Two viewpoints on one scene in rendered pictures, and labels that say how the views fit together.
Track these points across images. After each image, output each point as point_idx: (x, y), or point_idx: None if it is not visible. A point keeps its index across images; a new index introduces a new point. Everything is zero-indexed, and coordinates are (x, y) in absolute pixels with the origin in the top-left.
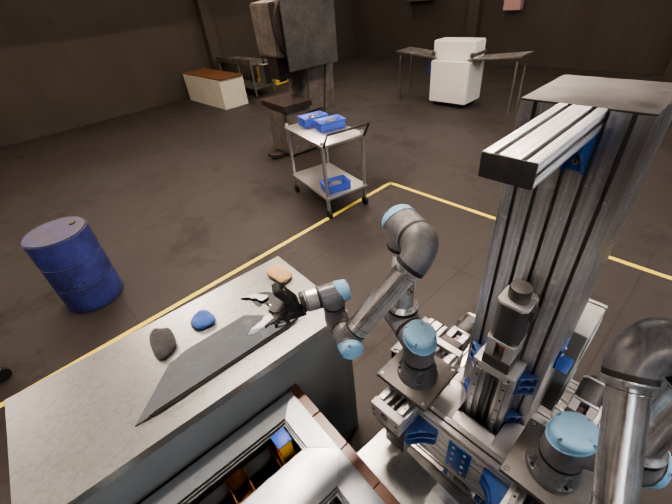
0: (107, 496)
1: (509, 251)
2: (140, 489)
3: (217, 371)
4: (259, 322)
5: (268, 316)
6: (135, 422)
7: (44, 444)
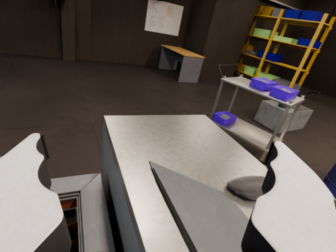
0: (110, 158)
1: None
2: (112, 185)
3: (191, 243)
4: (36, 168)
5: (22, 240)
6: (153, 162)
7: (162, 124)
